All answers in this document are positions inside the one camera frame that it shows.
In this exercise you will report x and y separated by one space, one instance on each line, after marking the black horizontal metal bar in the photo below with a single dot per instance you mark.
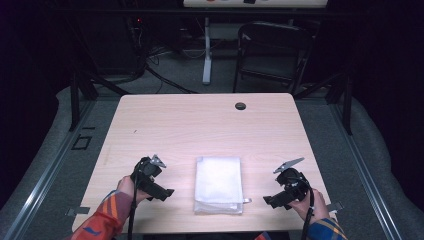
166 11

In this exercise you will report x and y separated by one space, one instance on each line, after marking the black table grommet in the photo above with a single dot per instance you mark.
240 106

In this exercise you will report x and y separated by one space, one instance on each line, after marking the person's plaid shirt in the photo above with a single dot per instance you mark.
263 236

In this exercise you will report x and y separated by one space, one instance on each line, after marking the white desk leg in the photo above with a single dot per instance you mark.
207 60

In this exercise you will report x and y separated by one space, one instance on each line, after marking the dark equipment cabinet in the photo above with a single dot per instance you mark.
110 46

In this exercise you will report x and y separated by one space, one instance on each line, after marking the black folding chair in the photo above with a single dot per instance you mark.
273 50

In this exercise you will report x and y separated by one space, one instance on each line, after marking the person's right hand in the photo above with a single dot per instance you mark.
318 208

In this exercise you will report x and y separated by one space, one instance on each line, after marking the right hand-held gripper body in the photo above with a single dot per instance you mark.
295 183

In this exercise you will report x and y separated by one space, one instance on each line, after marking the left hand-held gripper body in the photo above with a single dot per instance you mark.
146 171

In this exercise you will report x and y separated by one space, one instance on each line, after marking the white cloth bag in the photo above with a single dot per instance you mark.
218 185

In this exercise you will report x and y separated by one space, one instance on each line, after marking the aluminium floor rail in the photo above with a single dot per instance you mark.
366 180
43 180

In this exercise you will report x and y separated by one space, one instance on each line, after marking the grey tape piece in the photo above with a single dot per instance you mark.
335 206
78 210

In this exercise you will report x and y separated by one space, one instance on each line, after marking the black metal stand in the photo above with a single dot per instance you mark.
347 106
75 100

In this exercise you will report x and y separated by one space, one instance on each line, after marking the black tape strip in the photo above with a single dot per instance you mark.
88 128

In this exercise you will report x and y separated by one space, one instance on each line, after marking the person's left hand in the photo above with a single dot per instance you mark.
126 185

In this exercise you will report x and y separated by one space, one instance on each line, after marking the black tape square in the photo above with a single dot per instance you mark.
74 141

